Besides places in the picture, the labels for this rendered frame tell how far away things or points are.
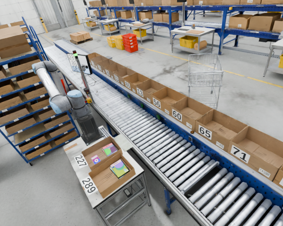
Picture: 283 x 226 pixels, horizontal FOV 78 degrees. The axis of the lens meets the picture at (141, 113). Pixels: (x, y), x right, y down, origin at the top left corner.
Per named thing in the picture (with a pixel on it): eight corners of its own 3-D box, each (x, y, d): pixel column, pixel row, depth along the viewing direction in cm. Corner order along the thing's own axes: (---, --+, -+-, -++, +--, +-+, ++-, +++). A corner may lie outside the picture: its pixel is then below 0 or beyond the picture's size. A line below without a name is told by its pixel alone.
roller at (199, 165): (171, 185, 166) (170, 183, 163) (207, 156, 186) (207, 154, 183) (174, 189, 163) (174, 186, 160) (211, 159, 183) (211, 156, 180)
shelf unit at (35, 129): (30, 167, 303) (-66, 57, 186) (27, 151, 337) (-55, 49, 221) (83, 140, 341) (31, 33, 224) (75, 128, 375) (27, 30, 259)
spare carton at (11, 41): (-12, 41, 208) (-16, 32, 212) (1, 59, 234) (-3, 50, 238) (24, 33, 223) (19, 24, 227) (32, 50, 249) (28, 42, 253)
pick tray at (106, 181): (90, 178, 179) (87, 173, 173) (121, 158, 196) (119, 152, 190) (103, 199, 160) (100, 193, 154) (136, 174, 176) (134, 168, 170)
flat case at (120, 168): (118, 178, 171) (118, 177, 170) (110, 166, 185) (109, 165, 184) (130, 171, 176) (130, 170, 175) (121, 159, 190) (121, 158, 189)
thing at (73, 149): (63, 148, 226) (62, 146, 224) (103, 126, 250) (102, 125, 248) (93, 209, 157) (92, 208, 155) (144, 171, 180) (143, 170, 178)
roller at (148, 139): (134, 147, 212) (134, 144, 209) (166, 127, 232) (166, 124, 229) (137, 149, 208) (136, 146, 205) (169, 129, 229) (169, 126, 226)
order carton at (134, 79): (124, 86, 304) (122, 78, 294) (138, 80, 315) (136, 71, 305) (137, 94, 276) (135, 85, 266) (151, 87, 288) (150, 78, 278)
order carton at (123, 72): (114, 80, 332) (112, 71, 321) (127, 75, 343) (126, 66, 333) (124, 86, 304) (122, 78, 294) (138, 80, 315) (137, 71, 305)
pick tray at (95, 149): (83, 157, 204) (80, 151, 198) (112, 141, 219) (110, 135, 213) (92, 173, 184) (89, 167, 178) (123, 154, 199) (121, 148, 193)
